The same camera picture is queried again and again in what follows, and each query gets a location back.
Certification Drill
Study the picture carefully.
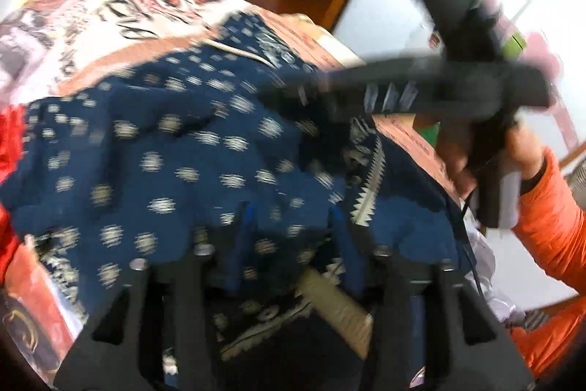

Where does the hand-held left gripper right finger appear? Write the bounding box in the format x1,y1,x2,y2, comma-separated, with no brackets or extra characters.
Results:
330,208,537,391

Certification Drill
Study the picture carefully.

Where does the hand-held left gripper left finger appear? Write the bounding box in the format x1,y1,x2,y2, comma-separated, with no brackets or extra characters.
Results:
52,203,256,391

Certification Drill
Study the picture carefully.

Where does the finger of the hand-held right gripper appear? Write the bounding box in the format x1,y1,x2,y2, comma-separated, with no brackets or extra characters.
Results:
255,59,367,119

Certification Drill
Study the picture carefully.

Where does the navy patterned zip hoodie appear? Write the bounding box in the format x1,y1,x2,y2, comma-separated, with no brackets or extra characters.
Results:
0,13,478,391

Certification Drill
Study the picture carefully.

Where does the person's right forearm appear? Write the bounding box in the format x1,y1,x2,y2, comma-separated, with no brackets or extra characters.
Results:
510,146,586,296

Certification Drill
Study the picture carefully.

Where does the person's right hand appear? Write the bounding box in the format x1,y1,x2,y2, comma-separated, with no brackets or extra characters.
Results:
435,120,550,192

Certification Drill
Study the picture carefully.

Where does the green bottle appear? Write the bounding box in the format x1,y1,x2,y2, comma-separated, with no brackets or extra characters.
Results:
501,31,528,58

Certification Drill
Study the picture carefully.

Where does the white plastic bag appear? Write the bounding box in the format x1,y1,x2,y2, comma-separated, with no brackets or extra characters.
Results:
462,230,528,324

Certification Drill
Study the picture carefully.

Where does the green packet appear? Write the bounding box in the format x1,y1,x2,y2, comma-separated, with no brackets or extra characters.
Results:
414,122,443,147

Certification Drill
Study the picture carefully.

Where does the person's orange jacket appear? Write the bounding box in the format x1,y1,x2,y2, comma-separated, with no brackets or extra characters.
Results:
509,294,586,383

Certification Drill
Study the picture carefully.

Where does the printed bed blanket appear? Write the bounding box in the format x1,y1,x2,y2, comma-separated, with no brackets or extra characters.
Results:
0,0,464,376

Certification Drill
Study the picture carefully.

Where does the red garment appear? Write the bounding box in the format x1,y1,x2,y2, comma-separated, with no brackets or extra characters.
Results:
0,104,29,284

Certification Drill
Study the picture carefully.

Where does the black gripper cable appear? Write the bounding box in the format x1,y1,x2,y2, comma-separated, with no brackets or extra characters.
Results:
459,188,482,298

